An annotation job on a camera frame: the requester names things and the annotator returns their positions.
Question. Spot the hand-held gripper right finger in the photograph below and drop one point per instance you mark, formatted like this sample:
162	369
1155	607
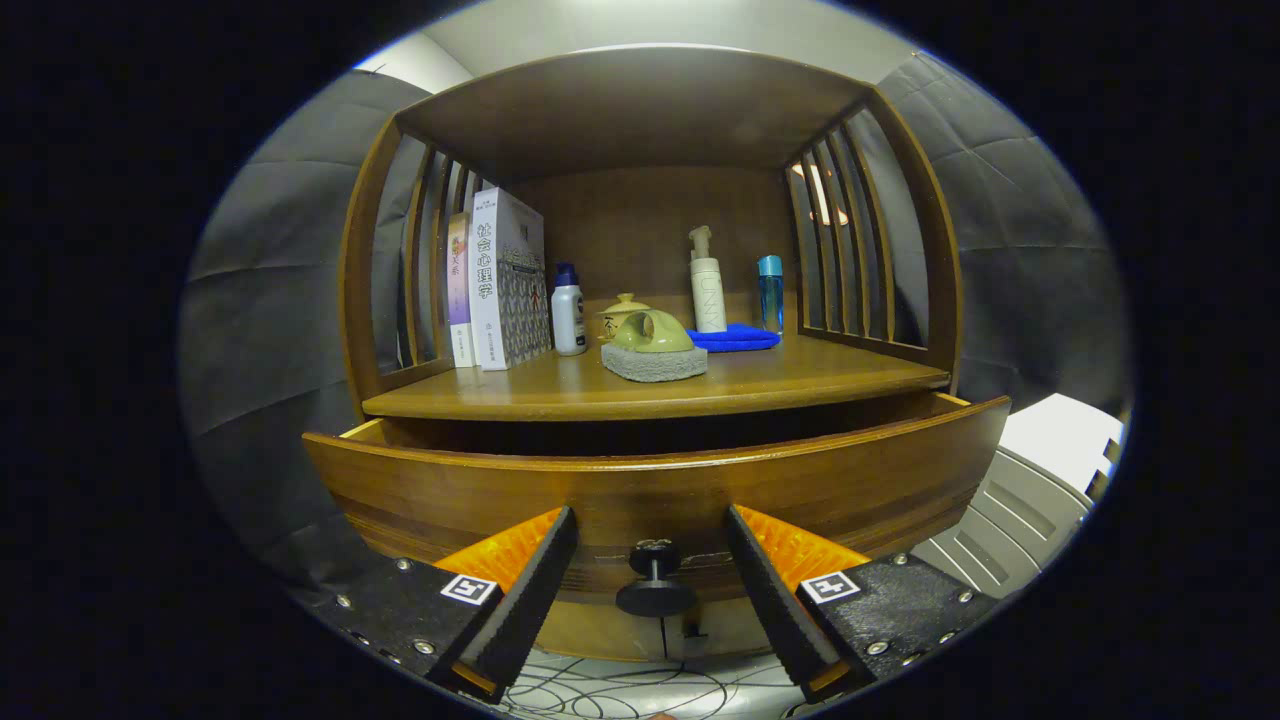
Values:
780	600

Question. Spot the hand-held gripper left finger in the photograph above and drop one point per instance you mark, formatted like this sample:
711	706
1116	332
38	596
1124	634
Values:
530	600

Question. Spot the black drawer knob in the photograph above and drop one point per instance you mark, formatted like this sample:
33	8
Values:
655	598

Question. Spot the wooden drawer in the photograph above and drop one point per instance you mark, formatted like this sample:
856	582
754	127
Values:
640	490

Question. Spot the wooden countertop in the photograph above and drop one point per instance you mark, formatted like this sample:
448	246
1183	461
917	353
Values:
780	375

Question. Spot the wooden cabinet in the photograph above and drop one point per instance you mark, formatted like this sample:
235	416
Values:
650	230

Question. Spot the blue folded cloth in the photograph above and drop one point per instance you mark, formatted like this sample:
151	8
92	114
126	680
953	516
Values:
740	340

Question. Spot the white bottle blue cap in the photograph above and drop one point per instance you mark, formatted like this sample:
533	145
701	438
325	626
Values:
568	320

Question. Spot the beige lidded teacup with saucer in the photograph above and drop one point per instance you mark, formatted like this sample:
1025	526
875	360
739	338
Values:
618	312

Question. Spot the clear blue bottle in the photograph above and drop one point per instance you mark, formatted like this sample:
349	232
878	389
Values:
770	295

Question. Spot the thick white patterned book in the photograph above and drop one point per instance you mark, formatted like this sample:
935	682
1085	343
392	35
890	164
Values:
505	290

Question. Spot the thin purple white book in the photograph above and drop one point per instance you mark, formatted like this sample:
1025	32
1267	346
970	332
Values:
459	290

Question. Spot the white pump bottle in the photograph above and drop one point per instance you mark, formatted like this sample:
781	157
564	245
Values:
708	290

